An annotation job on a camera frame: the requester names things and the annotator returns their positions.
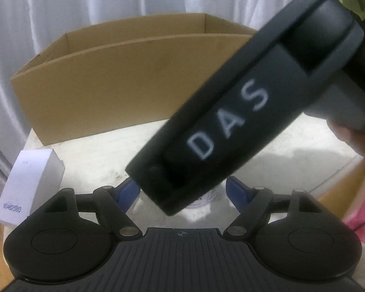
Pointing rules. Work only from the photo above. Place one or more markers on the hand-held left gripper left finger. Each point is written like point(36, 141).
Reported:
point(128, 192)

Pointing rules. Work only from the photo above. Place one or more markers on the white cup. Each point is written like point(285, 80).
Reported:
point(205, 201)

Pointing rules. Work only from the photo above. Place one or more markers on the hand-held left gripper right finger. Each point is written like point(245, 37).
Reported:
point(237, 192)

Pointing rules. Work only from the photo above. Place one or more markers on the small white carton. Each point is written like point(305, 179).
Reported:
point(27, 182)

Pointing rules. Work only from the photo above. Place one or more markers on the brown board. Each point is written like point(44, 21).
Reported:
point(340, 185)

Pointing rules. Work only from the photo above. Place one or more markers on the brown cardboard box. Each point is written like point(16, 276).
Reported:
point(94, 91)

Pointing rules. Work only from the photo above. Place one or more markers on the person's right hand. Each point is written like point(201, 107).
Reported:
point(357, 146)

